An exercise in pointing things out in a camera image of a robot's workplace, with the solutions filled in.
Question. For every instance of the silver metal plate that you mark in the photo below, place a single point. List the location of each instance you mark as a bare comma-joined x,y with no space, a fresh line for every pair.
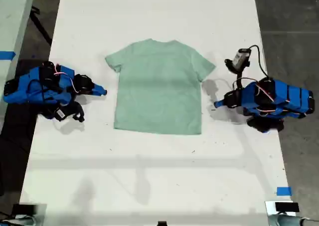
270,207
42,211

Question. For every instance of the small black clip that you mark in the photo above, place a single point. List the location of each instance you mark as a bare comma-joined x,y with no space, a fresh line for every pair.
162,223

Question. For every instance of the pale green t-shirt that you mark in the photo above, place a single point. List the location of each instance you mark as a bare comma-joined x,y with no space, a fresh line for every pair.
159,86

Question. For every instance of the black camera box white label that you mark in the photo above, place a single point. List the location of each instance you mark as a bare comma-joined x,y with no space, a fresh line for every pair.
60,113

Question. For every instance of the blue tape strip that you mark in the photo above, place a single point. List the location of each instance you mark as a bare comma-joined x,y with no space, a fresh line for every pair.
284,191
6,55

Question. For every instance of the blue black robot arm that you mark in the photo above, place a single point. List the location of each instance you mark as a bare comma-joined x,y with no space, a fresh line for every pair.
37,86
294,96

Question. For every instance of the white side table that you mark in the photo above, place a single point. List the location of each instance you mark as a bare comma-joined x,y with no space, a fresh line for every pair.
12,16

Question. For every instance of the small black box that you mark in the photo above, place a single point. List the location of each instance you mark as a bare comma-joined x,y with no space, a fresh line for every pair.
23,209
286,207

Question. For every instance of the grey metal stand foot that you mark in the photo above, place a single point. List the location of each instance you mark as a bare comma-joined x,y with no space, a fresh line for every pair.
286,221
22,222

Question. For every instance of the black camera box grey face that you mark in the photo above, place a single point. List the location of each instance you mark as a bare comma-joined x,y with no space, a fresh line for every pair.
241,57

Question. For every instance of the black stand leg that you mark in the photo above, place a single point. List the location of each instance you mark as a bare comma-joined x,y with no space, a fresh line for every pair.
40,26

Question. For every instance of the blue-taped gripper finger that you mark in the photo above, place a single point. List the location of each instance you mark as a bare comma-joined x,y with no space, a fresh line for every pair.
97,93
225,97
224,104
99,88

